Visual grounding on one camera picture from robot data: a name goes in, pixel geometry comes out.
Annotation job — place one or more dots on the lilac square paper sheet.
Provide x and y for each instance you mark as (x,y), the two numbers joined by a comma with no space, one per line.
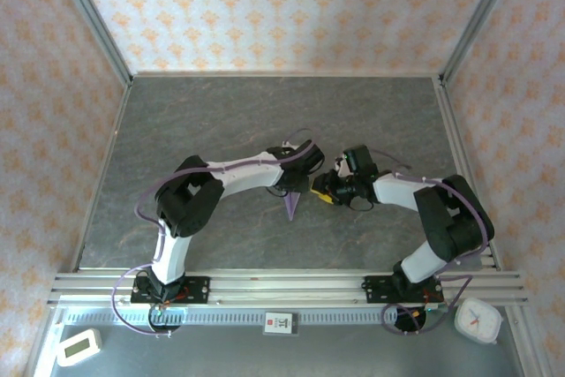
(292,207)

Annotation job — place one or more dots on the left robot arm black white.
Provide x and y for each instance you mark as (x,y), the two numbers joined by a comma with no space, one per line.
(185,209)

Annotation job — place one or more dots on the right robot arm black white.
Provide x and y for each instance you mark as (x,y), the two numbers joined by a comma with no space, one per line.
(454,222)

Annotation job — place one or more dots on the white square clock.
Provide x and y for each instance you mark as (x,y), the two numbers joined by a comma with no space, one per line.
(478,320)

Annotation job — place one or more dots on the aluminium table edge bar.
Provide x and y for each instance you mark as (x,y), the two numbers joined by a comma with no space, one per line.
(454,130)
(287,75)
(115,138)

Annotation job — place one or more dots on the white label card red mark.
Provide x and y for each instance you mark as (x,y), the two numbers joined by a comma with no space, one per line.
(280,323)

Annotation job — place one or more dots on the grey metal shelf panel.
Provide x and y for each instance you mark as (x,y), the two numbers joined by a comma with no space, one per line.
(287,355)

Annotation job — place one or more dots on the white digital timer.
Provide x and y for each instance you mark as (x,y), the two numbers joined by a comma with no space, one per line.
(79,347)

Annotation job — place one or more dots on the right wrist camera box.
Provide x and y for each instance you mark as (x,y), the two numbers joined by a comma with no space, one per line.
(342,166)

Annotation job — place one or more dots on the aluminium mounting rail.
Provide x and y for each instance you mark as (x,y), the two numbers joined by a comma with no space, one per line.
(287,286)

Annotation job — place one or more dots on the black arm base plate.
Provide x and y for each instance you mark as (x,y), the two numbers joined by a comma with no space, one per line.
(375,288)
(198,288)

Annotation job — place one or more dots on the aluminium frame post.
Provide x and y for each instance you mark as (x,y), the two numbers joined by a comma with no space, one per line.
(479,19)
(95,24)

